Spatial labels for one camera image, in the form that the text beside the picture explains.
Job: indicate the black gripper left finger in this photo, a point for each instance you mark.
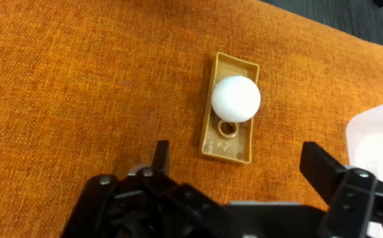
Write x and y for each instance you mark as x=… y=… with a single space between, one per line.
x=134 y=207

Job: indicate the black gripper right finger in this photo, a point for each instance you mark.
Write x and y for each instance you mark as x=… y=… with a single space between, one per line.
x=355 y=199

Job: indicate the clear plastic storage box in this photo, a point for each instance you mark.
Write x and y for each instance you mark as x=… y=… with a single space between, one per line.
x=381 y=137

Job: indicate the orange fabric sofa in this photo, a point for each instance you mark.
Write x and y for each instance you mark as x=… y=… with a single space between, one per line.
x=90 y=88

